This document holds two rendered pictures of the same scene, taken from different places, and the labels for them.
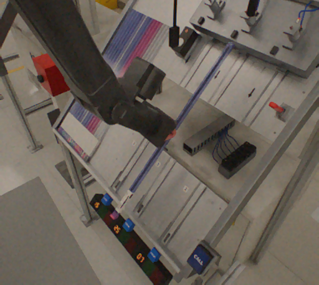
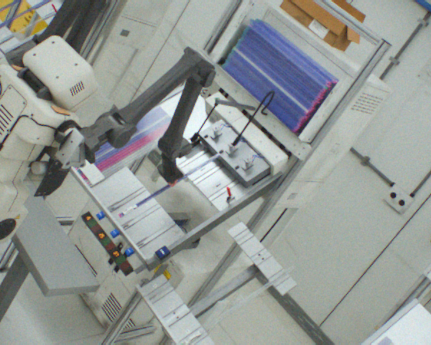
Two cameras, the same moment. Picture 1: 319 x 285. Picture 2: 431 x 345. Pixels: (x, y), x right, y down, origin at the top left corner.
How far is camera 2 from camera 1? 2.02 m
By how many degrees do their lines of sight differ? 27
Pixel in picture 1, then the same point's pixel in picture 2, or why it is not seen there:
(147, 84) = (184, 150)
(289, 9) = (250, 152)
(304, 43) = (251, 170)
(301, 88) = (242, 192)
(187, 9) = (197, 125)
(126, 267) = (33, 318)
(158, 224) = (136, 237)
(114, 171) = (111, 200)
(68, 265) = (62, 242)
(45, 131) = not seen: outside the picture
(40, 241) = (42, 223)
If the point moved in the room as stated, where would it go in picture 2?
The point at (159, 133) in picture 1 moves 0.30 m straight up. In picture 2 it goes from (173, 176) to (212, 116)
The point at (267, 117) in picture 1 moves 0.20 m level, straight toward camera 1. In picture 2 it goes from (222, 199) to (206, 212)
